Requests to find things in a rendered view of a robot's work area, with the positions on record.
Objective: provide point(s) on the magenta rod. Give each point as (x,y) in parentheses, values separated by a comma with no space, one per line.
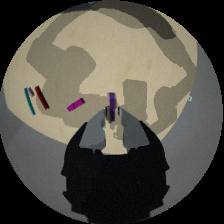
(78,102)
(71,107)

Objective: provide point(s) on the red rod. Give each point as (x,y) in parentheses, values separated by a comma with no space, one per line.
(41,97)

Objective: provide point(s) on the dark purple rod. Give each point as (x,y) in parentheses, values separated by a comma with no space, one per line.
(112,106)

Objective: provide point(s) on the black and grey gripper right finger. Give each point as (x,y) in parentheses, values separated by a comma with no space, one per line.
(138,135)

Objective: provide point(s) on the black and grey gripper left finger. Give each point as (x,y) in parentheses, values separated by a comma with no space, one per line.
(86,140)

